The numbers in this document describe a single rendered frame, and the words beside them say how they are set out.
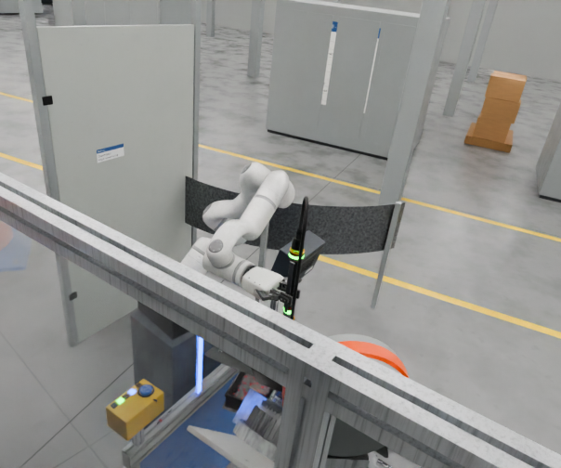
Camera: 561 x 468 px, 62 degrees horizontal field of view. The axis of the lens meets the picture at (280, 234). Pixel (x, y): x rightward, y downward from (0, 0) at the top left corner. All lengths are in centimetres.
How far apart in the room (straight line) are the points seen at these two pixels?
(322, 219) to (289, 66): 473
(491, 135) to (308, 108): 348
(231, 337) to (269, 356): 5
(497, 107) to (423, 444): 900
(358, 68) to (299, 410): 711
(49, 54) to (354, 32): 532
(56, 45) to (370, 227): 231
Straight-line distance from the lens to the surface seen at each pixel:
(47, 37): 278
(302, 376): 42
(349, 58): 748
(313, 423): 45
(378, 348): 59
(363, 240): 359
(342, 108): 760
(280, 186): 163
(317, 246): 224
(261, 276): 144
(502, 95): 929
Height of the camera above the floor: 233
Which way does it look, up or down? 28 degrees down
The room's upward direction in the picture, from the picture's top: 7 degrees clockwise
